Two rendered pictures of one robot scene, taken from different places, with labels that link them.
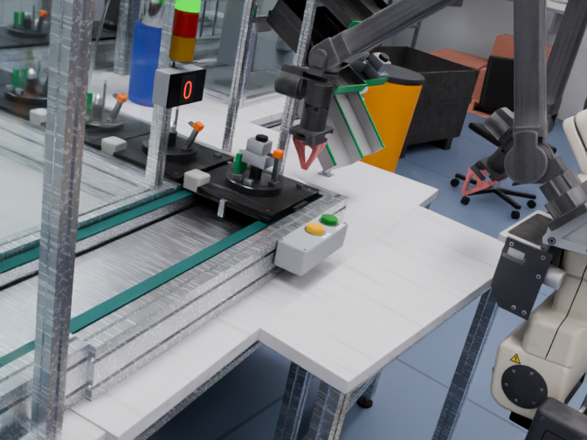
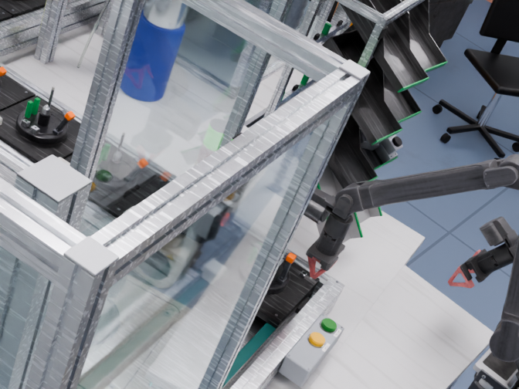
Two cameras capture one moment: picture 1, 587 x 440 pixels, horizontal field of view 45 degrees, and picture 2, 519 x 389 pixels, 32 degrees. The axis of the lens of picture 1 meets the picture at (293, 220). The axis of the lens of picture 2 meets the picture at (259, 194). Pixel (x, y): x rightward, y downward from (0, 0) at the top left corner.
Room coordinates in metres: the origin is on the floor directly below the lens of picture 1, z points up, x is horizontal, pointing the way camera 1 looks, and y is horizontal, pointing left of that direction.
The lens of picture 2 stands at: (-0.23, 0.45, 2.44)
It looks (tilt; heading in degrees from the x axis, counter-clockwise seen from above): 34 degrees down; 352
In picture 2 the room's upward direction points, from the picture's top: 23 degrees clockwise
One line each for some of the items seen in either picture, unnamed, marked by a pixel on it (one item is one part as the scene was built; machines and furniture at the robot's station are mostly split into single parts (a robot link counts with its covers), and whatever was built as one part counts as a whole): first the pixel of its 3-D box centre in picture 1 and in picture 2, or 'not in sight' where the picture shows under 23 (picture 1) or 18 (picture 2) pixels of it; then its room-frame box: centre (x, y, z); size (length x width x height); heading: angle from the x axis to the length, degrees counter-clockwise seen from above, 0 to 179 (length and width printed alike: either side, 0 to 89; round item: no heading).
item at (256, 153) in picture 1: (256, 148); not in sight; (1.58, 0.12, 1.06); 0.08 x 0.04 x 0.07; 66
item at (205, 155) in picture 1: (170, 135); not in sight; (1.68, 0.34, 1.01); 0.24 x 0.24 x 0.13; 66
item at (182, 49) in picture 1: (182, 46); not in sight; (1.46, 0.30, 1.29); 0.05 x 0.05 x 0.05
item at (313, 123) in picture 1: (314, 120); (329, 242); (1.53, 0.00, 1.17); 0.10 x 0.07 x 0.07; 157
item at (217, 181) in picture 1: (252, 189); (260, 277); (1.58, 0.11, 0.96); 0.24 x 0.24 x 0.02; 66
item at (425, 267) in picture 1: (330, 245); (322, 326); (1.61, -0.10, 0.84); 0.90 x 0.70 x 0.03; 147
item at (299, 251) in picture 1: (312, 243); (312, 348); (1.41, -0.05, 0.93); 0.21 x 0.07 x 0.06; 156
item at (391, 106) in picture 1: (378, 122); not in sight; (4.74, -0.43, 0.36); 0.45 x 0.45 x 0.72
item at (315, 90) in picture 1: (316, 92); (336, 221); (1.53, 0.01, 1.23); 0.07 x 0.06 x 0.07; 64
